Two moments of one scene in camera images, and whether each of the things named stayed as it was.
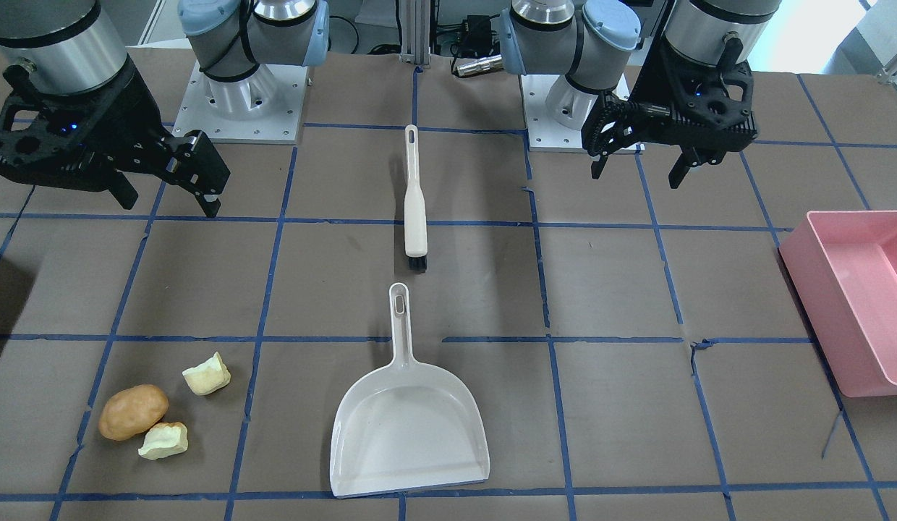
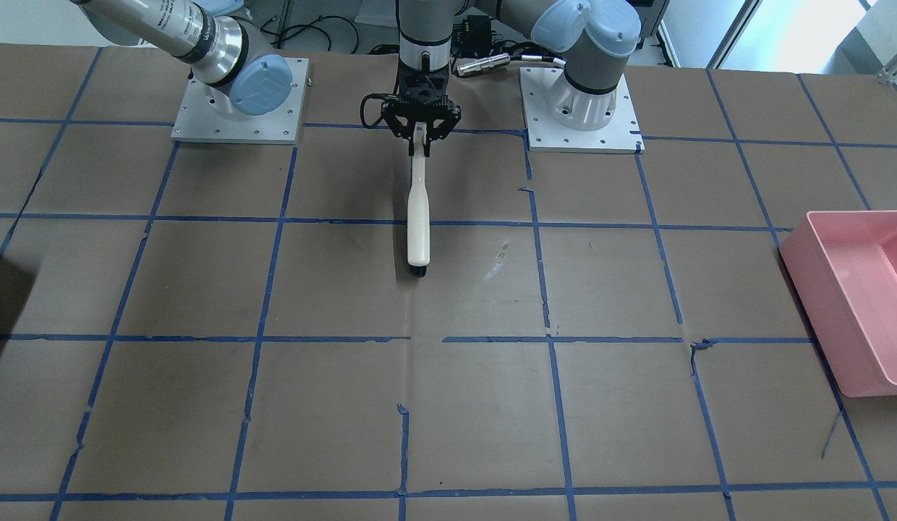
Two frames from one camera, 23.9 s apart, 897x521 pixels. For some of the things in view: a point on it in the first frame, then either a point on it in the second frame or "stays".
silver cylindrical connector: (493, 63) stays
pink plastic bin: (852, 271) stays
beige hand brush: (415, 215) stays
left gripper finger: (686, 160) → (427, 145)
